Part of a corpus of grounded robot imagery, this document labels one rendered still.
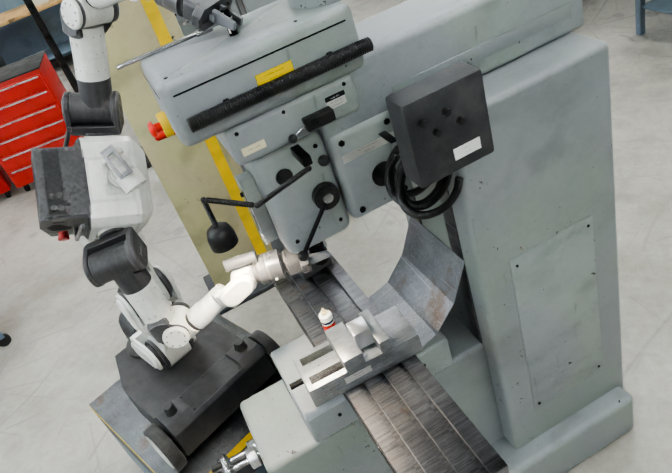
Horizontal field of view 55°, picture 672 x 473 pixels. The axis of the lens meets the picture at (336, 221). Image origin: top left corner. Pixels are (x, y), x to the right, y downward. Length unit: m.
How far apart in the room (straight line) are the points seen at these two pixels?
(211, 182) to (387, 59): 2.13
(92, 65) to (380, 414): 1.22
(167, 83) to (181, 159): 2.09
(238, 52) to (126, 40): 1.87
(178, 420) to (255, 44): 1.51
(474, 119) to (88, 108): 1.06
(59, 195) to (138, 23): 1.58
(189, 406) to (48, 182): 1.08
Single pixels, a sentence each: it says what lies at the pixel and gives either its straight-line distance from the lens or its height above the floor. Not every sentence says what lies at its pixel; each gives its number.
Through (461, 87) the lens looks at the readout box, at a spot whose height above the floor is 1.70.
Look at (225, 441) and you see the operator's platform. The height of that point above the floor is 0.40.
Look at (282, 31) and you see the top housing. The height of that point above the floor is 1.89.
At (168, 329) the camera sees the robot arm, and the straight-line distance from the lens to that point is 1.93.
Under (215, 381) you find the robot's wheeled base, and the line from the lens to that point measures 2.57.
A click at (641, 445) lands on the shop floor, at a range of 2.79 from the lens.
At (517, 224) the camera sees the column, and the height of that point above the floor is 1.16.
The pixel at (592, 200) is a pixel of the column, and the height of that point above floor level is 1.10.
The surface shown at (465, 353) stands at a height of 0.70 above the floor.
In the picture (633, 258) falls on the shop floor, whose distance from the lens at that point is 3.48.
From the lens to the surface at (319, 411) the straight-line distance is 1.99.
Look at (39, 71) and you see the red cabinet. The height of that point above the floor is 0.97.
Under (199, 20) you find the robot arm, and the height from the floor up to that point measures 1.95.
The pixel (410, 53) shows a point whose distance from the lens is 1.63.
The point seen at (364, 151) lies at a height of 1.53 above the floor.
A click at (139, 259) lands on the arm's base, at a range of 1.81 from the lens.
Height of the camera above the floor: 2.31
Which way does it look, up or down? 34 degrees down
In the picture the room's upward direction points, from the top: 20 degrees counter-clockwise
